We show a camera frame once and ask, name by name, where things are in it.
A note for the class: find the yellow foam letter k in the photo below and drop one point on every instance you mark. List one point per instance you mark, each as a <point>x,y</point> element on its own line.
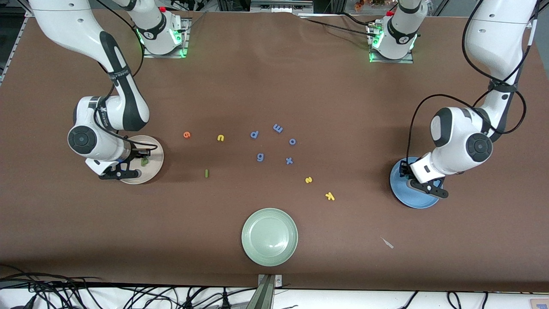
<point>329,196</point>

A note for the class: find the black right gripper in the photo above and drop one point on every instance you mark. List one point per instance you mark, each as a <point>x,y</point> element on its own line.
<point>136,153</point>

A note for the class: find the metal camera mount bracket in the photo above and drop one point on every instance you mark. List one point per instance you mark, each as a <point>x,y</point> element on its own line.
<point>266,296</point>

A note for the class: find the blue round plate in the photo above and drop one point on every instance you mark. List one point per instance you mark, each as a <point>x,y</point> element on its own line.
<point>422,201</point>

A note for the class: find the small white tape scrap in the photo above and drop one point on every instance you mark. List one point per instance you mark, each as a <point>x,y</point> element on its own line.
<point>388,243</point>

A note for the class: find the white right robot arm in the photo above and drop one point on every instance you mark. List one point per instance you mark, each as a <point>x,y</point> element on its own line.
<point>124,103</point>

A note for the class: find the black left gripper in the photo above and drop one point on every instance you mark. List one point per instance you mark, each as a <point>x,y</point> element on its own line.
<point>403,168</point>

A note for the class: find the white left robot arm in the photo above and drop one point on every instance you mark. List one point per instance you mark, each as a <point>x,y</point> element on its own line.
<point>454,137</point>

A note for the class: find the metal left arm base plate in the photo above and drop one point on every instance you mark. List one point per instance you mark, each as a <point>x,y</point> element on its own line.
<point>407,61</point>

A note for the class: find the dark metal frame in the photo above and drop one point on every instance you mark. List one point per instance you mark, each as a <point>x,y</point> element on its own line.
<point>279,5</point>

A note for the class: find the blue foam letter m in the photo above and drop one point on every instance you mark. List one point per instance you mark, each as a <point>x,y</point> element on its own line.
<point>278,128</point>

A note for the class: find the green foam letter p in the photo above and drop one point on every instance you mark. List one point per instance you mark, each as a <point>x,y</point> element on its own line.
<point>145,163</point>

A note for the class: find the orange background object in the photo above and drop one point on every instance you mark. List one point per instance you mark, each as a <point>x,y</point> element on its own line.
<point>360,4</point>

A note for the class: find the aluminium profile rail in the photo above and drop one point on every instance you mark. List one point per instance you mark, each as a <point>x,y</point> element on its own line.
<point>15,45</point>

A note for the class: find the brown table cover sheet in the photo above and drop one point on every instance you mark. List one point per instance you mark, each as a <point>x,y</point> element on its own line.
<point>274,86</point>

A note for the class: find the pale green round plate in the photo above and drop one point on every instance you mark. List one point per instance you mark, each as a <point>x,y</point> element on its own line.
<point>269,237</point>

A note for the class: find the beige brown round plate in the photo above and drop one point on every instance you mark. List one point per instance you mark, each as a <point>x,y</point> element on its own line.
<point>155,165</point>

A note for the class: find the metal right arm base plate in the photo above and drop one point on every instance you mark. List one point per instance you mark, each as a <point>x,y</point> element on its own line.
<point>148,55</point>

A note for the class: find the beige box corner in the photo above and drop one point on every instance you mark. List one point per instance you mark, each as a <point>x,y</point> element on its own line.
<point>540,304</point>

